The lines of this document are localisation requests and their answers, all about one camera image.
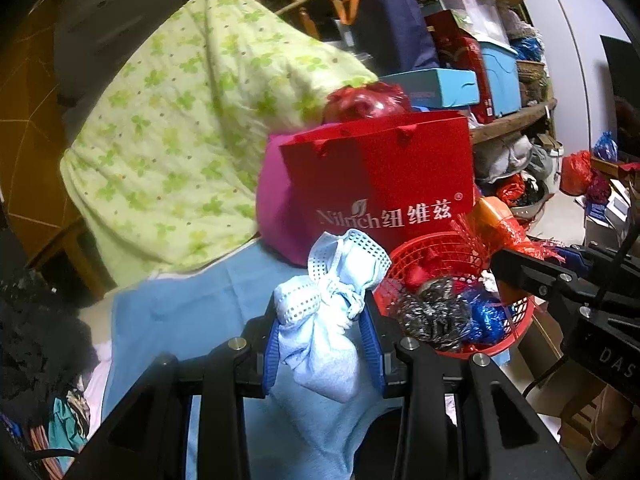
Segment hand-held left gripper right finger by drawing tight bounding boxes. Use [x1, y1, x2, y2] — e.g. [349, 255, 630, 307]
[357, 290, 576, 480]

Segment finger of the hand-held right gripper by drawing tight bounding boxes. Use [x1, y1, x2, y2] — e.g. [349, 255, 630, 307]
[552, 242, 631, 273]
[490, 247, 606, 311]

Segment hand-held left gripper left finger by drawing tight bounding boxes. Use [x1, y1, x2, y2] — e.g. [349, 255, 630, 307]
[65, 290, 281, 480]

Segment light blue cloth bundle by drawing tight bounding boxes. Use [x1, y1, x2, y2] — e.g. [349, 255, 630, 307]
[272, 229, 392, 405]

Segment red foil wrapper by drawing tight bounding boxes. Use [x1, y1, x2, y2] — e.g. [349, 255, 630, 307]
[450, 212, 566, 263]

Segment blue foil wrapper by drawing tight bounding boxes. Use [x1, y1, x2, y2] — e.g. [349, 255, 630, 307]
[465, 285, 506, 346]

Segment red plastic basket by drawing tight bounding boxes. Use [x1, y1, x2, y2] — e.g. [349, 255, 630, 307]
[372, 232, 533, 358]

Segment person's right hand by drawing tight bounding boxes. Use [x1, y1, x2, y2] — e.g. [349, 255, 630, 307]
[589, 385, 640, 461]

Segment wooden stool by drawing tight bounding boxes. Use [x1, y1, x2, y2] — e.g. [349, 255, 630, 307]
[520, 300, 606, 428]

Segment black silver foil wrapper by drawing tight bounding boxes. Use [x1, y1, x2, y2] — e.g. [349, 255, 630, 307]
[397, 277, 473, 351]

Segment orange packet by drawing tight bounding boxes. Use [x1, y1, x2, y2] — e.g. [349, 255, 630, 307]
[472, 196, 518, 233]

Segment red plastic bag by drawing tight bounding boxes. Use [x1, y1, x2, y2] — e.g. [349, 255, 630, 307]
[322, 82, 411, 123]
[560, 150, 596, 196]

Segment light blue blanket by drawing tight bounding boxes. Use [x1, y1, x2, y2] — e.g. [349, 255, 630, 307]
[100, 240, 511, 480]

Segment blue plastic bag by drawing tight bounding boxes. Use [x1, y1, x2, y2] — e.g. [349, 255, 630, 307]
[592, 131, 620, 161]

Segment grey cloth pile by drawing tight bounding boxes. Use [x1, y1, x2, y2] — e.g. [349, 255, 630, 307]
[475, 135, 551, 186]

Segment round wooden table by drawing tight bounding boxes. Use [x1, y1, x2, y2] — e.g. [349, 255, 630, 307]
[345, 0, 558, 146]

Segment magenta bag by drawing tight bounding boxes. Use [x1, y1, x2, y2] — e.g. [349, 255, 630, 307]
[256, 130, 326, 267]

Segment white bed sheet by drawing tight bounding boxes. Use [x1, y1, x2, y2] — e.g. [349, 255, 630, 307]
[82, 305, 121, 411]

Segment black screen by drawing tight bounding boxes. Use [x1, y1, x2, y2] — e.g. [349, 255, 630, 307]
[600, 35, 640, 151]

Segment red paper bag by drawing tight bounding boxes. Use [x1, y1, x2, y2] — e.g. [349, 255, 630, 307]
[279, 110, 475, 266]

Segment blue plastic storage box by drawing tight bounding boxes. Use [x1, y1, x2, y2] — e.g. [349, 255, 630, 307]
[477, 40, 521, 118]

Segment teal patterned cloth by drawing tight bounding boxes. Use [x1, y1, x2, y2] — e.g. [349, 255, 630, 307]
[30, 387, 93, 476]

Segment light blue cardboard box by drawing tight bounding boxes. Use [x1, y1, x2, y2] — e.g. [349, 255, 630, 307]
[377, 67, 481, 111]

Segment black cloth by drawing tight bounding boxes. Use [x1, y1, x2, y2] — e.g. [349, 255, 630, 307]
[0, 260, 98, 431]

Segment red gift box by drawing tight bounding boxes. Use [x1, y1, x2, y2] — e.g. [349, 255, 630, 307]
[425, 10, 493, 121]

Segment green patterned quilt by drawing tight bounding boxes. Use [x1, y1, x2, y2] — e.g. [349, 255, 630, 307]
[60, 0, 378, 288]

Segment clear plastic container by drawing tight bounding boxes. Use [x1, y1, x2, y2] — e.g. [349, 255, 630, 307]
[430, 0, 511, 46]

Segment yellow wooden cabinet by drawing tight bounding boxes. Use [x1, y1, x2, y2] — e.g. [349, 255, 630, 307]
[0, 0, 111, 296]

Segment black cable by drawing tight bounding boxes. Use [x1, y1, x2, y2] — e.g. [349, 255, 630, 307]
[520, 230, 640, 396]
[22, 447, 81, 461]

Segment navy bag with orange handle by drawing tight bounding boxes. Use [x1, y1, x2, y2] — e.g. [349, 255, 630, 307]
[347, 0, 441, 78]

